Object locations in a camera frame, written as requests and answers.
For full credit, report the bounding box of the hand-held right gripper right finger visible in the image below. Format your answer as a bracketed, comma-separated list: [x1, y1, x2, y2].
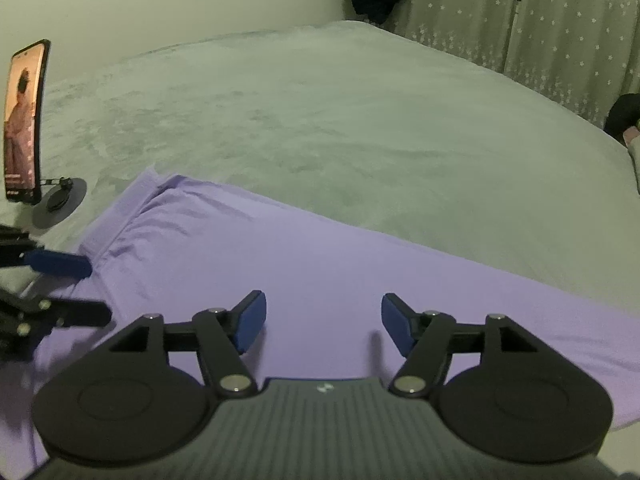
[381, 292, 546, 396]

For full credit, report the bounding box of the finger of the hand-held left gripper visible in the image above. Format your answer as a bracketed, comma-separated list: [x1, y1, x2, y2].
[0, 226, 94, 280]
[0, 290, 113, 361]

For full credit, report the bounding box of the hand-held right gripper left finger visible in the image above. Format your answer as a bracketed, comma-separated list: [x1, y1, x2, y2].
[107, 290, 267, 399]

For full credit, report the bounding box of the purple shirt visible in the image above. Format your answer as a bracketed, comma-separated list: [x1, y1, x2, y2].
[0, 169, 640, 480]

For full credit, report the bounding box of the black phone stand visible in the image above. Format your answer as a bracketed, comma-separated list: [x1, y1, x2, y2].
[32, 176, 87, 228]

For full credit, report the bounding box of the black smartphone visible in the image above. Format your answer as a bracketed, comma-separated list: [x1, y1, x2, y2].
[4, 39, 51, 205]

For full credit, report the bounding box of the grey bed blanket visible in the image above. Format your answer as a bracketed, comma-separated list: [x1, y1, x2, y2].
[0, 20, 640, 476]

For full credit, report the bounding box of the black cloth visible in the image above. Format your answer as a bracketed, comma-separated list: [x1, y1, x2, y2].
[605, 92, 640, 147]

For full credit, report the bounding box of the grey star-patterned curtain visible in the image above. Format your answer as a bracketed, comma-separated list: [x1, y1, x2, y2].
[390, 0, 640, 131]

